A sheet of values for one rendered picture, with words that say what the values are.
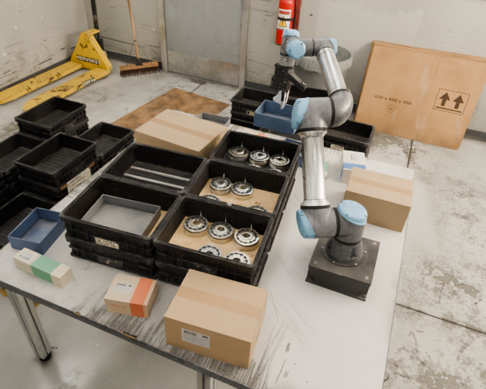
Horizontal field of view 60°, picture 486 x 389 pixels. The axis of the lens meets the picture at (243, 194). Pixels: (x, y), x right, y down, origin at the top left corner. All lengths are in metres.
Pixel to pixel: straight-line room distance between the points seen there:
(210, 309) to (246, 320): 0.13
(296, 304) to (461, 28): 3.32
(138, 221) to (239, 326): 0.67
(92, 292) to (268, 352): 0.71
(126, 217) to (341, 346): 1.00
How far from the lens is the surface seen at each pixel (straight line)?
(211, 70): 5.13
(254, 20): 4.78
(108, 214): 1.89
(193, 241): 1.73
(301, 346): 1.61
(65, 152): 3.02
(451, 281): 3.08
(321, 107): 1.62
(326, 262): 1.75
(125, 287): 1.67
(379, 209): 2.08
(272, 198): 1.96
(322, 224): 1.61
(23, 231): 2.09
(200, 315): 1.46
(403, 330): 2.69
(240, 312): 1.47
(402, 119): 4.47
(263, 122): 2.01
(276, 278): 1.79
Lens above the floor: 2.04
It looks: 38 degrees down
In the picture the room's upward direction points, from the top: 4 degrees clockwise
